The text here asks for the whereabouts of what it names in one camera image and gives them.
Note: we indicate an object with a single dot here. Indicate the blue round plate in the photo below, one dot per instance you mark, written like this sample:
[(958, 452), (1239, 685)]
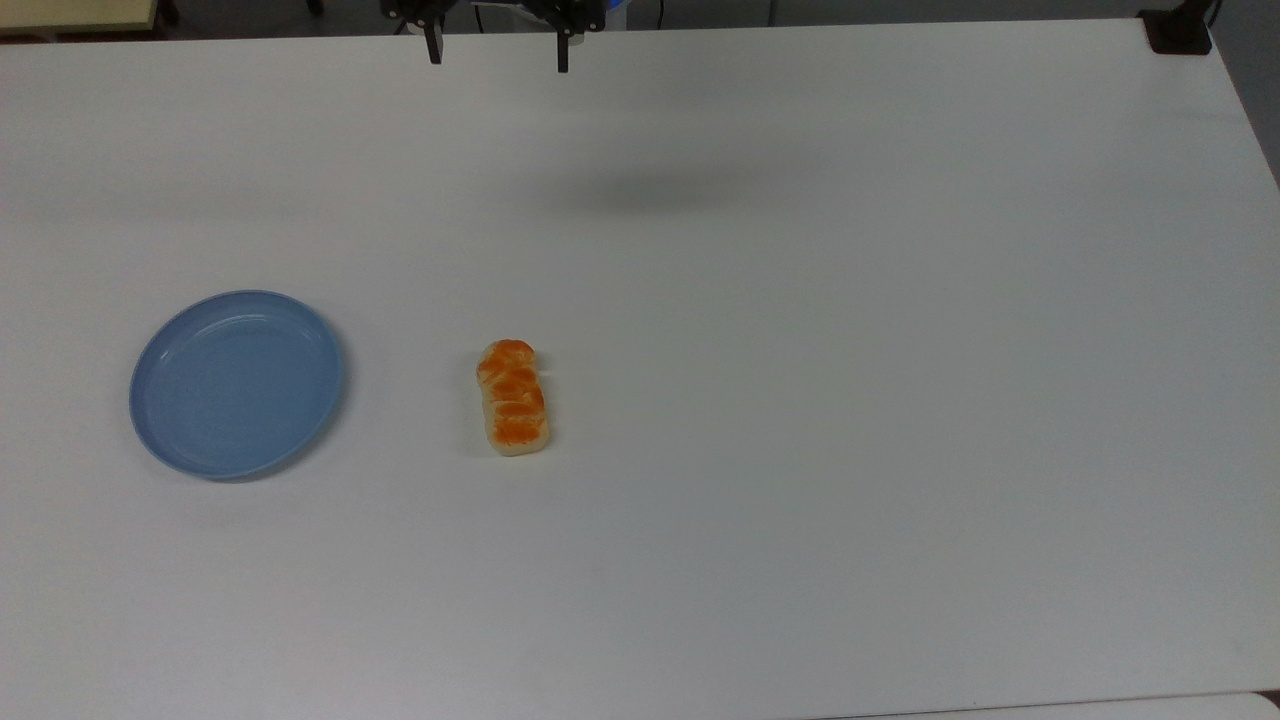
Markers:
[(236, 385)]

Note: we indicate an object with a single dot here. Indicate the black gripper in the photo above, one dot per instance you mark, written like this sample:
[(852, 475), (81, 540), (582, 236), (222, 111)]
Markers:
[(520, 12)]

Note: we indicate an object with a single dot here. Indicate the black camera pole with clamp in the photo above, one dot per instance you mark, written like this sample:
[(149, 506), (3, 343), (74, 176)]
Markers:
[(1178, 30)]

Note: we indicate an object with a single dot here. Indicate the orange glazed bread loaf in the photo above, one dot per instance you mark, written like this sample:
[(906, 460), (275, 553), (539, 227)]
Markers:
[(513, 400)]

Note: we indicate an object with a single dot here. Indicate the white adjacent table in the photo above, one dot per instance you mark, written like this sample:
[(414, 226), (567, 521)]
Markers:
[(1100, 708)]

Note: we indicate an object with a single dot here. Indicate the light wooden desk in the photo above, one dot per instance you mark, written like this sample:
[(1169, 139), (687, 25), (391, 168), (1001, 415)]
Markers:
[(70, 15)]

